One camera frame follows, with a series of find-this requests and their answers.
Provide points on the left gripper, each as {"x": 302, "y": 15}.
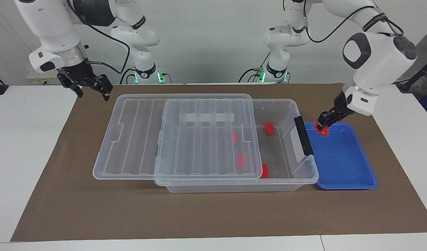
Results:
{"x": 340, "y": 106}

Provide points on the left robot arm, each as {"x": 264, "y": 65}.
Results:
{"x": 377, "y": 59}

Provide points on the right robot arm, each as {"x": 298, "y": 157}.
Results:
{"x": 53, "y": 28}

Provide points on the clear plastic storage box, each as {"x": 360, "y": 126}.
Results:
{"x": 283, "y": 164}

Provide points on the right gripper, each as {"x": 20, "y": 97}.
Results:
{"x": 79, "y": 71}

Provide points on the red block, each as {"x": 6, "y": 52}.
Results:
{"x": 265, "y": 171}
{"x": 235, "y": 137}
{"x": 241, "y": 160}
{"x": 323, "y": 131}
{"x": 269, "y": 128}

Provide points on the blue plastic tray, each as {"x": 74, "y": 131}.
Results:
{"x": 342, "y": 160}

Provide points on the black box latch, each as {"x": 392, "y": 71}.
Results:
{"x": 303, "y": 136}

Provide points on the white power strip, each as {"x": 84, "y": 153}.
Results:
{"x": 37, "y": 79}

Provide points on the clear plastic box lid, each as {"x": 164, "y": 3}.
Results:
{"x": 136, "y": 139}

